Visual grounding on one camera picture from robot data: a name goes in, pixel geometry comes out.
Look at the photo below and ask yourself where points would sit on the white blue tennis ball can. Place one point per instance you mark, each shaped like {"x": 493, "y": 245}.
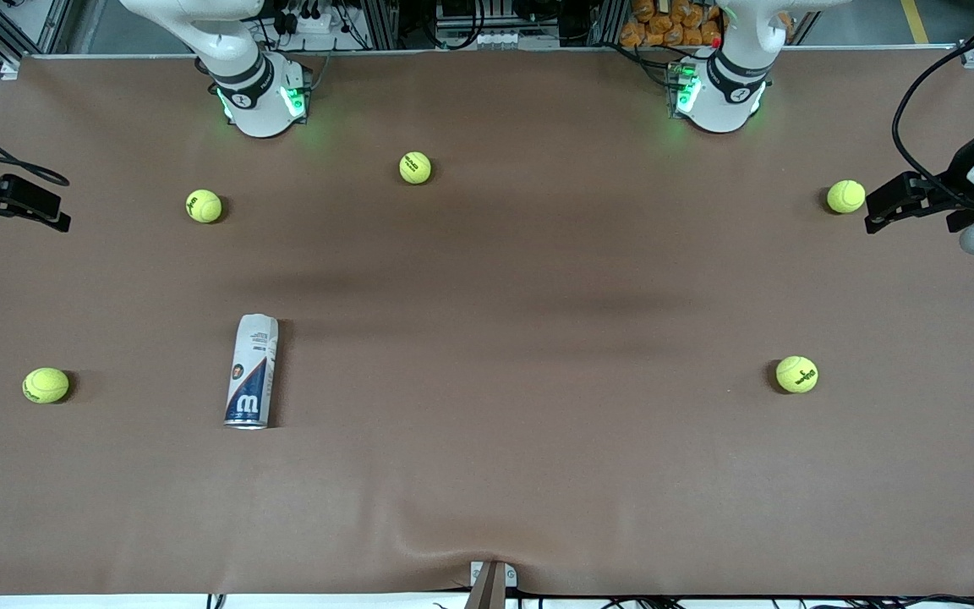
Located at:
{"x": 252, "y": 372}

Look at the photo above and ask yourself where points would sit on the brown table mat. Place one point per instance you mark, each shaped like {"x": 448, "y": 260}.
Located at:
{"x": 538, "y": 465}

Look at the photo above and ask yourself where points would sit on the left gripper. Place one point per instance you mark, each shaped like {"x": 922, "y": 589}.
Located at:
{"x": 960, "y": 178}

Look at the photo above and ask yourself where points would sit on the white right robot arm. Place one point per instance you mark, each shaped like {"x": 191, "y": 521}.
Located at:
{"x": 259, "y": 110}

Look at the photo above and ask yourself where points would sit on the white power strip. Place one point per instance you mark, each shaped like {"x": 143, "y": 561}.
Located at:
{"x": 309, "y": 21}

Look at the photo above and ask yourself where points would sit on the metal table clamp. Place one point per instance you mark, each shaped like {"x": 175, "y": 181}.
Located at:
{"x": 491, "y": 585}

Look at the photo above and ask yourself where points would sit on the yellow tennis ball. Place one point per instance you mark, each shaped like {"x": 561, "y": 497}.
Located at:
{"x": 46, "y": 385}
{"x": 204, "y": 205}
{"x": 845, "y": 196}
{"x": 415, "y": 167}
{"x": 796, "y": 374}

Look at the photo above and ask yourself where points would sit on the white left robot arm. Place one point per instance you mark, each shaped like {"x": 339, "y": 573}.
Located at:
{"x": 724, "y": 110}

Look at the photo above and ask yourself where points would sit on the white connector strip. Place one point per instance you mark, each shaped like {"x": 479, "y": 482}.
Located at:
{"x": 512, "y": 40}

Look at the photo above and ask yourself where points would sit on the pile of orange objects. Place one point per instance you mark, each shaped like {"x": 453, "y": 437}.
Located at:
{"x": 664, "y": 25}

